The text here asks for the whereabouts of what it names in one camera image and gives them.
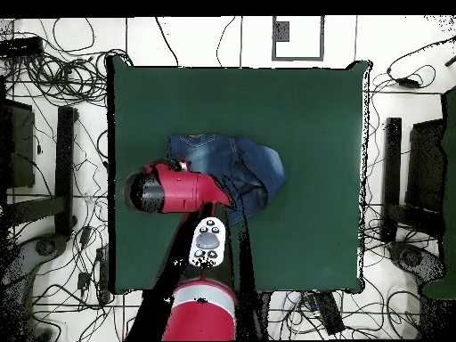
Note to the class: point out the blue denim jeans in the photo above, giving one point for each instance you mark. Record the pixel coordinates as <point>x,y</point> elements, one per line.
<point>256,164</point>

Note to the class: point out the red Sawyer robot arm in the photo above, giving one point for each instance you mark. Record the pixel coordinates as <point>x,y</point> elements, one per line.
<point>178,192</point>

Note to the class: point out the black stand base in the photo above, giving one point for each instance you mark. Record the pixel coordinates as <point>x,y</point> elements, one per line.
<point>392,171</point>
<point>65,171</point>

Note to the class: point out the black power adapter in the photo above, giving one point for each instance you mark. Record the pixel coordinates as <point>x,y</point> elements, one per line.
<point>83,280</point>
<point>408,82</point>
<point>85,235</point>

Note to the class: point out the dark green table cloth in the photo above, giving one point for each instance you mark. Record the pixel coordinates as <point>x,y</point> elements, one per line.
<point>302,142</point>

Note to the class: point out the black power strip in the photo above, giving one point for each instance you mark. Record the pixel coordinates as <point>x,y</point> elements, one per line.
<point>21,46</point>
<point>329,313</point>
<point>103,274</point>

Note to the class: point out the grey wheeled chair base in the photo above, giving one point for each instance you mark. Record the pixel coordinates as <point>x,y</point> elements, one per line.
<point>46,247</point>
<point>413,258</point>

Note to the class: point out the black box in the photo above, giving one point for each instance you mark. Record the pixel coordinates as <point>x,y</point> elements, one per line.
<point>425,164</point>
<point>21,149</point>

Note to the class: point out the dark green spare cloth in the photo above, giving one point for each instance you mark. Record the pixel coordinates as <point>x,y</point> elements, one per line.
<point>449,178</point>

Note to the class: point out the grey square floor frame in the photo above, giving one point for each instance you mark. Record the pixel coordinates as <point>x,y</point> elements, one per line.
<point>281,32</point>

